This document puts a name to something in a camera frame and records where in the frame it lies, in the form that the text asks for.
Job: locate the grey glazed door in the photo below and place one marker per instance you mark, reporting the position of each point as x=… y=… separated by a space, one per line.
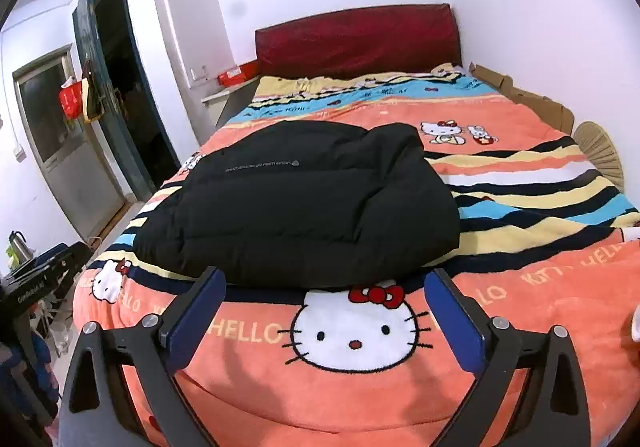
x=75 y=177

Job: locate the beige hanging bag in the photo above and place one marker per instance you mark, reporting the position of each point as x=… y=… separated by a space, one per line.
x=91 y=94

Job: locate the dark red padded headboard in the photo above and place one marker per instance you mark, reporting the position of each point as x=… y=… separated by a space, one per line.
x=360 y=39

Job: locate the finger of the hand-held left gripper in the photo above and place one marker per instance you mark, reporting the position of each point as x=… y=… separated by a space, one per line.
x=47 y=258
x=75 y=259

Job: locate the white bedside shelf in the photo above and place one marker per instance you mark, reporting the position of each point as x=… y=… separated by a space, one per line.
x=225 y=99

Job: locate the steel electric kettle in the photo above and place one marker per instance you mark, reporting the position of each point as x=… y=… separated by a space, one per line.
x=19 y=247

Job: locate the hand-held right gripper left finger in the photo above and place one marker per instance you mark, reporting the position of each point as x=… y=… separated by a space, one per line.
x=195 y=317

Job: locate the orange striped cartoon cat blanket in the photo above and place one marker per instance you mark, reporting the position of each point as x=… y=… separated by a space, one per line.
x=525 y=287

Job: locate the white wall switch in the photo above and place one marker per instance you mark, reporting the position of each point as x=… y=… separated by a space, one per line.
x=198 y=74
x=19 y=153

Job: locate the beige straw fan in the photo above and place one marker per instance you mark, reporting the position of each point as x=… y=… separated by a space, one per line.
x=600 y=152

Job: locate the red cardboard box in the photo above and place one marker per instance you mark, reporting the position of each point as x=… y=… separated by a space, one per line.
x=237 y=74

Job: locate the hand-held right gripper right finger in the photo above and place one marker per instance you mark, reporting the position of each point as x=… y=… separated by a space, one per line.
x=457 y=327

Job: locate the black hooded puffer jacket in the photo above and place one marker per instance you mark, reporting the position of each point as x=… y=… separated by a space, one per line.
x=310 y=207

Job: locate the brown cardboard sheet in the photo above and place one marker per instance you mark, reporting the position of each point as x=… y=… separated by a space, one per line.
x=535 y=102

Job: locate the dark green door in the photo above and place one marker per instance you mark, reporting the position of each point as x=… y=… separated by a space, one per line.
x=85 y=27

